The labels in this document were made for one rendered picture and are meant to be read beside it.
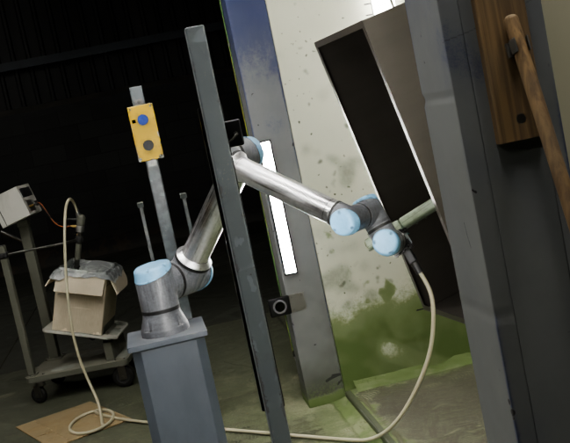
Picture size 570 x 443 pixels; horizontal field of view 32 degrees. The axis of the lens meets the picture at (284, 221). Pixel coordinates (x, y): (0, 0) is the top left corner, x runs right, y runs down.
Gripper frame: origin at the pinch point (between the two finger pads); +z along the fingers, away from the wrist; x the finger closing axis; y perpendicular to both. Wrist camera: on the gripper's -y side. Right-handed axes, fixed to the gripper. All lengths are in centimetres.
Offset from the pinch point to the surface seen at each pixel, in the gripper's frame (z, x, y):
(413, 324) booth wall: 100, -32, 33
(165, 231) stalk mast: 69, -102, -67
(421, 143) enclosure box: -19.6, 27.2, -21.1
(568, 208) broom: -203, 54, 25
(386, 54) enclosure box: -27, 35, -52
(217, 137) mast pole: -126, -7, -38
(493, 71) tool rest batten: -199, 57, -1
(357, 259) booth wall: 87, -35, -7
